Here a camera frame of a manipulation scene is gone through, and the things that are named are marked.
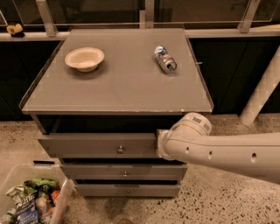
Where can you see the grey drawer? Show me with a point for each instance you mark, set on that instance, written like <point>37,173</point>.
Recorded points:
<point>126,190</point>
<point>125,171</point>
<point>99,145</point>

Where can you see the grey top drawer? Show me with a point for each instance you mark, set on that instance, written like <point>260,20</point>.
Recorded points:
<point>99,145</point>

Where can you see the clear plastic bin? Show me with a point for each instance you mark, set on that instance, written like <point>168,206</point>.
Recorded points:
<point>22,173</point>

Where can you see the grey middle drawer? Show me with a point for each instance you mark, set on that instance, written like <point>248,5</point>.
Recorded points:
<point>125,171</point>

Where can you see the grey bottom drawer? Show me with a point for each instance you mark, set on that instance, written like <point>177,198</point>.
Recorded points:
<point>126,190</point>

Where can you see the metal window railing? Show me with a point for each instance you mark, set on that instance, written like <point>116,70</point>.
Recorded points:
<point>198,18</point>

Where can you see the orange snack packet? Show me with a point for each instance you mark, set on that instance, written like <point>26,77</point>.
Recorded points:
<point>54,197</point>

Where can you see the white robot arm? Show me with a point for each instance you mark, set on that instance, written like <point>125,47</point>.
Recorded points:
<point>189,141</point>

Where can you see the small yellow black object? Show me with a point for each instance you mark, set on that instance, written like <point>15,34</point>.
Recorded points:
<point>15,30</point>

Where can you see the green snack bag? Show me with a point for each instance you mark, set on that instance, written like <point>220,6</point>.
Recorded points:
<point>43,184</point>

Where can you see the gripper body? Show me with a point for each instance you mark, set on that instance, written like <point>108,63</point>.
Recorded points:
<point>161,143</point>

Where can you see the crushed silver blue can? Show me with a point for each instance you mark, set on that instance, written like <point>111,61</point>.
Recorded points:
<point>165,60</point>

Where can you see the grey drawer cabinet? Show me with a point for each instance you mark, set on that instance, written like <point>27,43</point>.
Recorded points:
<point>127,93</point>

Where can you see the white paper bowl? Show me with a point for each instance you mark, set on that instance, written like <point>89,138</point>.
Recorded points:
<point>85,59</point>

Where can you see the blue snack bag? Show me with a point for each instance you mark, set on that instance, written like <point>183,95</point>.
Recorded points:
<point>27,212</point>

